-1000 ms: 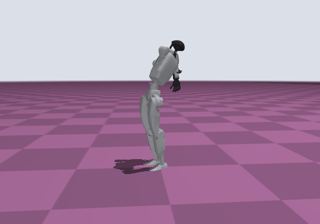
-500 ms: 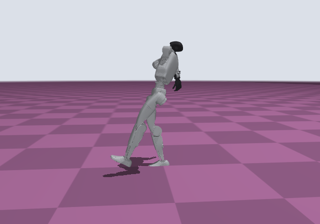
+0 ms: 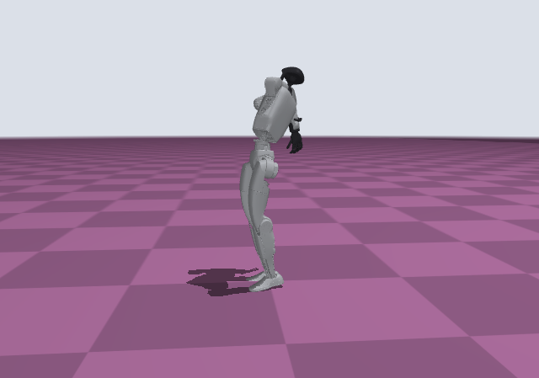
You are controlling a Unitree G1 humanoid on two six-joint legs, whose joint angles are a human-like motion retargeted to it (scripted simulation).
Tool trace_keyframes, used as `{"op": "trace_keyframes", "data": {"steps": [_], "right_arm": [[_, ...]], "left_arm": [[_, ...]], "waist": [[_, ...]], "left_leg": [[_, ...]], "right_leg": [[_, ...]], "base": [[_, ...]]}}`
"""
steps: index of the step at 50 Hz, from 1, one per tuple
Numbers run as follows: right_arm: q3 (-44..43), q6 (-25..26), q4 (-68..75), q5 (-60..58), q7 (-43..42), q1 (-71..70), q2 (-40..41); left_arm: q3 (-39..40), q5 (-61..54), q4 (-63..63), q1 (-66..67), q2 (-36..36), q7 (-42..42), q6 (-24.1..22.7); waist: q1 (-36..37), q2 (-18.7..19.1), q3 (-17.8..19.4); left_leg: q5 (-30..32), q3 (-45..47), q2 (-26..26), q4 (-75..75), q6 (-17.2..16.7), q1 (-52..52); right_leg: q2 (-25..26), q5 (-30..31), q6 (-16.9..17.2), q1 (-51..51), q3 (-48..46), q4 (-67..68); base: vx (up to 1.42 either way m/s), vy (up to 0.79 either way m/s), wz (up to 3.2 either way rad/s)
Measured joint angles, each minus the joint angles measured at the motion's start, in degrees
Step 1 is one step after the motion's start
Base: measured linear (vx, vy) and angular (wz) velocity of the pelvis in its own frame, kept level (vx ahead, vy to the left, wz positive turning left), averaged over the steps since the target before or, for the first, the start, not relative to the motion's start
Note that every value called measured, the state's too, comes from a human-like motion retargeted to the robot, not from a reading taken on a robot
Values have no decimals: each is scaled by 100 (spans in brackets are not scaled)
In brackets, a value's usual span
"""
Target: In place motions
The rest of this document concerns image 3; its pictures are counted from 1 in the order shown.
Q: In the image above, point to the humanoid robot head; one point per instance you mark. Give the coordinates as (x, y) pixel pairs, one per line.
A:
(293, 75)

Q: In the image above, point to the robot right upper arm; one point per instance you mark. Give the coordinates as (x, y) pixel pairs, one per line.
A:
(257, 102)

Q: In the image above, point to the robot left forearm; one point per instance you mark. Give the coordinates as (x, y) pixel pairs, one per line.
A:
(295, 123)

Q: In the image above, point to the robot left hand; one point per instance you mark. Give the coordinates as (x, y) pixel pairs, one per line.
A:
(296, 139)

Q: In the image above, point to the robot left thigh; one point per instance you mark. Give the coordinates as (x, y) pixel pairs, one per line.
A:
(258, 192)

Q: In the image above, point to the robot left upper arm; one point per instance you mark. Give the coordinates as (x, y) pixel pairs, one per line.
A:
(273, 85)

